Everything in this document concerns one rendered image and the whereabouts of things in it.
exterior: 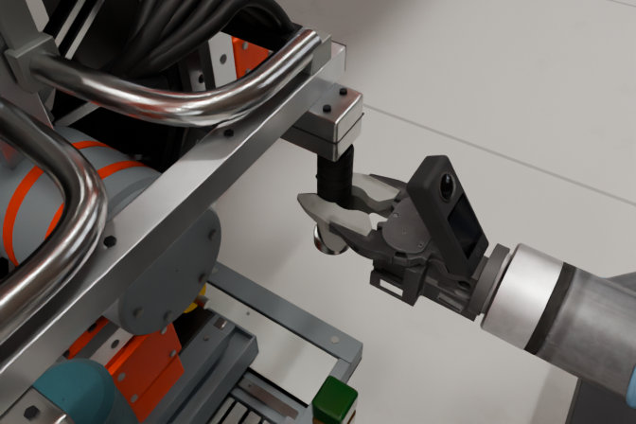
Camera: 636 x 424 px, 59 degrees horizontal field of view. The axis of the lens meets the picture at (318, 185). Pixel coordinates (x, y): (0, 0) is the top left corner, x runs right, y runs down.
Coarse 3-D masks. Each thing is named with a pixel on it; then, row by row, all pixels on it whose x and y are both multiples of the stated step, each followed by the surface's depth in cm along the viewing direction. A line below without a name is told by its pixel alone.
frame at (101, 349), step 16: (208, 48) 65; (224, 48) 67; (192, 64) 70; (208, 64) 67; (224, 64) 68; (192, 80) 71; (208, 80) 69; (224, 80) 70; (192, 128) 77; (208, 128) 75; (192, 144) 77; (80, 336) 72; (96, 336) 71; (112, 336) 71; (128, 336) 74; (64, 352) 72; (80, 352) 69; (96, 352) 69; (112, 352) 72
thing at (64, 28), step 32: (64, 0) 60; (96, 0) 61; (128, 0) 66; (64, 32) 60; (96, 32) 77; (128, 32) 72; (96, 64) 81; (64, 96) 86; (96, 128) 84; (128, 128) 81; (160, 128) 78; (160, 160) 79; (0, 256) 64
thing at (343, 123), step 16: (336, 96) 51; (352, 96) 51; (320, 112) 49; (336, 112) 49; (352, 112) 50; (304, 128) 51; (320, 128) 50; (336, 128) 49; (352, 128) 52; (304, 144) 52; (320, 144) 51; (336, 144) 50; (336, 160) 52
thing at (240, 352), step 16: (224, 320) 121; (240, 336) 122; (224, 352) 120; (240, 352) 117; (256, 352) 124; (224, 368) 117; (240, 368) 120; (208, 384) 115; (224, 384) 116; (192, 400) 113; (208, 400) 112; (176, 416) 111; (192, 416) 108; (208, 416) 115
